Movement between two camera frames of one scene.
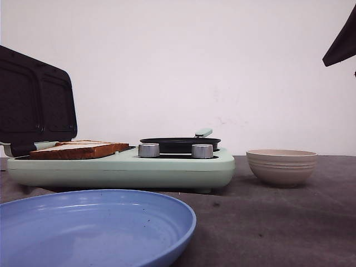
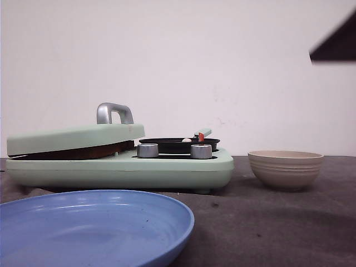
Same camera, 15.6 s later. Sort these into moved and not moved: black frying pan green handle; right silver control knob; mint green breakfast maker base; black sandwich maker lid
Moved: black sandwich maker lid
Not moved: black frying pan green handle; right silver control knob; mint green breakfast maker base
